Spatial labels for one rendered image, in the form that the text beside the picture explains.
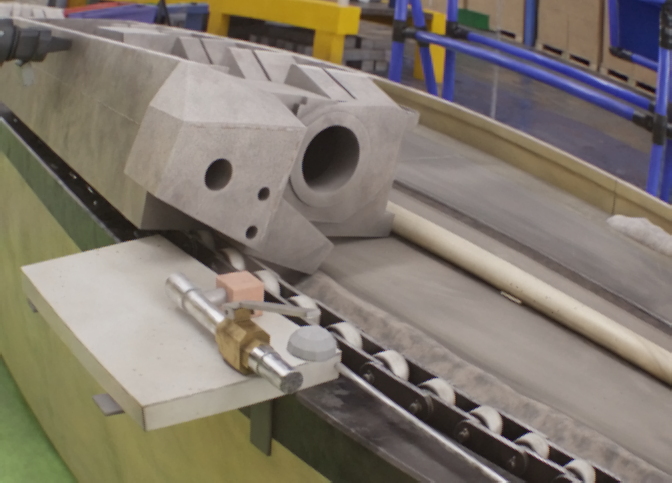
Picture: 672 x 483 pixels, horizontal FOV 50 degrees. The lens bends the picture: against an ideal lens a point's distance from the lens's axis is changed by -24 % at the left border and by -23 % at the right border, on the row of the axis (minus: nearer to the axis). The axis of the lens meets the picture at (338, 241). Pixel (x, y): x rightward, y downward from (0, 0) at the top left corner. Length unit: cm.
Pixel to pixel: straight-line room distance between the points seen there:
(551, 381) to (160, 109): 49
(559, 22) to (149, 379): 1087
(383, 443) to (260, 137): 35
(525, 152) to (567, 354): 73
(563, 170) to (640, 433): 84
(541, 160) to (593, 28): 949
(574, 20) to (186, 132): 1050
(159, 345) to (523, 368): 37
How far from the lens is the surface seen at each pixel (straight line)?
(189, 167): 86
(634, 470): 76
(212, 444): 93
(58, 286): 85
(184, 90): 87
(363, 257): 110
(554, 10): 1146
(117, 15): 274
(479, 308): 101
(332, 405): 75
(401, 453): 69
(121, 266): 90
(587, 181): 151
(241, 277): 82
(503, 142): 164
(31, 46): 124
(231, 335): 71
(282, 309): 65
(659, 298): 117
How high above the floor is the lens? 116
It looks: 21 degrees down
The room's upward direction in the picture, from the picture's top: 7 degrees clockwise
